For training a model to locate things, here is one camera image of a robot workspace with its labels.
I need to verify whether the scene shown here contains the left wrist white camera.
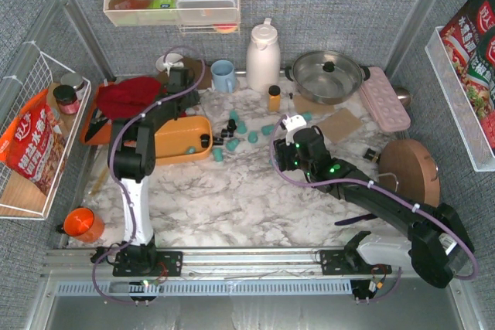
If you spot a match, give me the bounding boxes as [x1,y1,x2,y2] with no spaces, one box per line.
[163,60,184,74]

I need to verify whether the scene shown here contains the small orange juice bottle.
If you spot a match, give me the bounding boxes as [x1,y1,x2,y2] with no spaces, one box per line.
[268,85,281,112]

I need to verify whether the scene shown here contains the dark lid glass jar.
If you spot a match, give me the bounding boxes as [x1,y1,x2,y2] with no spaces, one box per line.
[53,85,80,115]

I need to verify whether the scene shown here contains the pink egg tray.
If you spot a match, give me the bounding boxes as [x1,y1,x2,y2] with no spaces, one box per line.
[359,66,411,133]

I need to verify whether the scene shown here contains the white wire rack left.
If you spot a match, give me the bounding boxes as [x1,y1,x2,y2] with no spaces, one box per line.
[1,41,92,220]

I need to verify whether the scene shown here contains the red snack bag left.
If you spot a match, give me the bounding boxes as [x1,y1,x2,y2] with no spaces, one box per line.
[1,89,65,195]

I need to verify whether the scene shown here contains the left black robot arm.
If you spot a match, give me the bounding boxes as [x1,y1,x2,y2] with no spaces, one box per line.
[108,67,200,250]

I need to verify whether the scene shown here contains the silver lid jar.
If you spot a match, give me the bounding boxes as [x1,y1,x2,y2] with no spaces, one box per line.
[60,73,85,92]

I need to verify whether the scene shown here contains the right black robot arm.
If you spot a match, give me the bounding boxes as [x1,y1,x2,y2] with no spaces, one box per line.
[269,127,480,288]

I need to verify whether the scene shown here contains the black kitchen knife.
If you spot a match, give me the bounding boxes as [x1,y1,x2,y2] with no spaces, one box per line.
[84,116,109,142]

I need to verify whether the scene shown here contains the black coffee capsule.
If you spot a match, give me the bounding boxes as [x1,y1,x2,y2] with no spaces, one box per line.
[227,119,237,132]
[200,134,210,148]

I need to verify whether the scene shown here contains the brown cork coaster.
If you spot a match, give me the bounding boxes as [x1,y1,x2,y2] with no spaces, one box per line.
[292,95,335,115]
[317,108,363,144]

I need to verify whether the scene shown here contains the teal coffee capsule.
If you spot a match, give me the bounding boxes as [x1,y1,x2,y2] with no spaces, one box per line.
[229,110,239,121]
[237,121,248,134]
[261,124,275,136]
[226,138,240,151]
[212,148,224,162]

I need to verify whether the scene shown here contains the red seasoning bag right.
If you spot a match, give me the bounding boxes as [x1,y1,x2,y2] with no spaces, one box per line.
[439,0,495,122]

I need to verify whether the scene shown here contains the red cloth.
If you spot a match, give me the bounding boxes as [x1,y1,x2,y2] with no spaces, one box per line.
[96,77,161,120]

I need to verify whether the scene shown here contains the white small bowl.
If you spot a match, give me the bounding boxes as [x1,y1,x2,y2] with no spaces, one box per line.
[155,53,184,74]

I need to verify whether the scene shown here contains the orange plastic tray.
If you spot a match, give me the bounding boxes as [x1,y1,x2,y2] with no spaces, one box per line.
[79,82,114,145]

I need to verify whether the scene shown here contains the orange plastic storage basket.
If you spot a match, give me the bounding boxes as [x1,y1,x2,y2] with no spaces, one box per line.
[155,115,213,165]

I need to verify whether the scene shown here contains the clear plastic food containers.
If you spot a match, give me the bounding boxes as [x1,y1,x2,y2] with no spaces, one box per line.
[176,0,237,25]

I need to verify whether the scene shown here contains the light blue mug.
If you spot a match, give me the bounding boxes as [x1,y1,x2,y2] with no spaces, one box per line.
[210,60,237,94]

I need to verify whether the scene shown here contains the orange plastic cup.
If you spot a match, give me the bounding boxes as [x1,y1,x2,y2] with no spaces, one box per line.
[56,207,104,243]

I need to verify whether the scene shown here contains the purple handled knife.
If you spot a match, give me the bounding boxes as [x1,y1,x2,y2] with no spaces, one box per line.
[334,213,377,226]

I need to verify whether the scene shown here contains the white thermos jug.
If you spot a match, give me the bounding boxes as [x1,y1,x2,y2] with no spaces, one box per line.
[246,18,281,94]

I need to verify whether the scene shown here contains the round wooden board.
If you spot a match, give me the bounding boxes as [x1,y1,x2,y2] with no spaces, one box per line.
[378,139,440,207]

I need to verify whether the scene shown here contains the stainless steel pot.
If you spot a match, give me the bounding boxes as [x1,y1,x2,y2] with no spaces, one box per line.
[284,51,370,105]

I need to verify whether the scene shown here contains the white wire basket right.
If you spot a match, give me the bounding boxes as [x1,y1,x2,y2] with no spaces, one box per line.
[425,26,494,172]

